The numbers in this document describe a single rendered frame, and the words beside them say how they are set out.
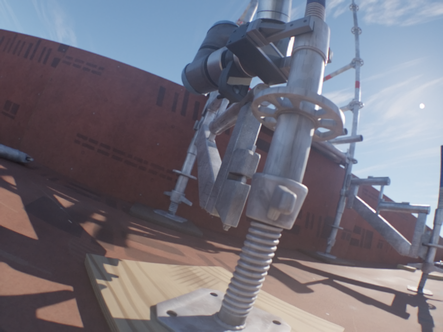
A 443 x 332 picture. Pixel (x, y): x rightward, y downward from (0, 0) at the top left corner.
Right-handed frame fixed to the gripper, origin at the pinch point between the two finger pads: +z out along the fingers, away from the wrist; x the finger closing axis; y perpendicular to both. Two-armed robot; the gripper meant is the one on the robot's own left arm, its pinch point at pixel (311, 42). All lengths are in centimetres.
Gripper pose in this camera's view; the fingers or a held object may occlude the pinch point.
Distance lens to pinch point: 37.2
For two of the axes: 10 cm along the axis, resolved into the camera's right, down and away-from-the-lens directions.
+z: 6.5, 0.9, -7.6
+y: 3.2, -9.3, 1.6
